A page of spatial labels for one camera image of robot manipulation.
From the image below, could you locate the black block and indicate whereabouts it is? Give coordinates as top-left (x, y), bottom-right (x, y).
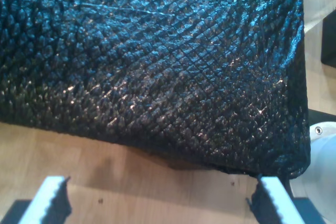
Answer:
top-left (320, 11), bottom-right (336, 65)

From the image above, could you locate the black bubble mat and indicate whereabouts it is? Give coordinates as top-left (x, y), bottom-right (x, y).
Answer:
top-left (0, 0), bottom-right (312, 180)

